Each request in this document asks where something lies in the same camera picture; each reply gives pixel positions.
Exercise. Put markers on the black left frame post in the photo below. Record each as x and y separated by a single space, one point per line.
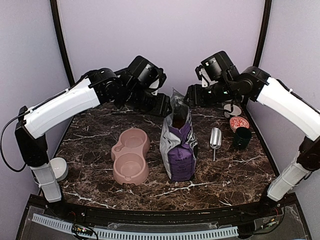
61 42

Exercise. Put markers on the red patterned bowl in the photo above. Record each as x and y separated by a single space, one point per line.
237 121

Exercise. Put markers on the silver metal scoop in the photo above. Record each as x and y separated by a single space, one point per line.
215 140

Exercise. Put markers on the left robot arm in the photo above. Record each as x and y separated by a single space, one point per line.
95 88

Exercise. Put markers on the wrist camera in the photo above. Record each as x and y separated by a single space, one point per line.
216 68
148 76

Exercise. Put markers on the purple white pet food bag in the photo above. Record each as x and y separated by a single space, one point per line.
178 143

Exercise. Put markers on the dark green cup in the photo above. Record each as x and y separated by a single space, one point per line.
242 138

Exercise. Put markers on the grey slotted cable duct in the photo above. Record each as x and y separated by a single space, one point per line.
119 231

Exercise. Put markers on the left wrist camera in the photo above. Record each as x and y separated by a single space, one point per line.
148 76

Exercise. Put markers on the white grey ceramic bowl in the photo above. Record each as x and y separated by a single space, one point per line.
60 168

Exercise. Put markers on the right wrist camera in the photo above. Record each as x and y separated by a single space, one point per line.
216 68

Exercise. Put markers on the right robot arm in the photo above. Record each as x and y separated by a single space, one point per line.
260 87

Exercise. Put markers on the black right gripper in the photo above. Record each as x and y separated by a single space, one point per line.
195 97

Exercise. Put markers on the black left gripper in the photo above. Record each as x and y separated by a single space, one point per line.
160 109

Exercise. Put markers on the black front table rail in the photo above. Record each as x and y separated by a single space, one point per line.
242 214

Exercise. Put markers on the black white dotted cup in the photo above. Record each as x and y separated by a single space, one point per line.
231 110

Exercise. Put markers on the pink double pet bowl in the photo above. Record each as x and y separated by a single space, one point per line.
129 157

